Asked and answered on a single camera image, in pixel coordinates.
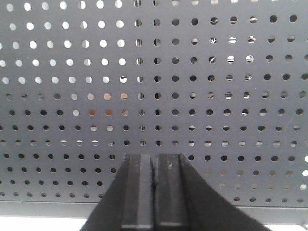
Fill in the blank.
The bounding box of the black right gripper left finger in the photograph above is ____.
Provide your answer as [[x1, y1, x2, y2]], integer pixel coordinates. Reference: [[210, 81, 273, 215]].
[[81, 154, 153, 231]]

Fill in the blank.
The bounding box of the black perforated pegboard panel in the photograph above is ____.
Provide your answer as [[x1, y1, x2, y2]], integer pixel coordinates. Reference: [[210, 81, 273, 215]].
[[0, 0, 308, 224]]

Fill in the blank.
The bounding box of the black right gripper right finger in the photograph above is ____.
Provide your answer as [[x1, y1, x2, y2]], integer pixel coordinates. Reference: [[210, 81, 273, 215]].
[[154, 154, 268, 231]]

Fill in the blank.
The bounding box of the white standing desk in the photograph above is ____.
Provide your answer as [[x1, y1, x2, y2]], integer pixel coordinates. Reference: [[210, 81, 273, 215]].
[[0, 216, 308, 231]]

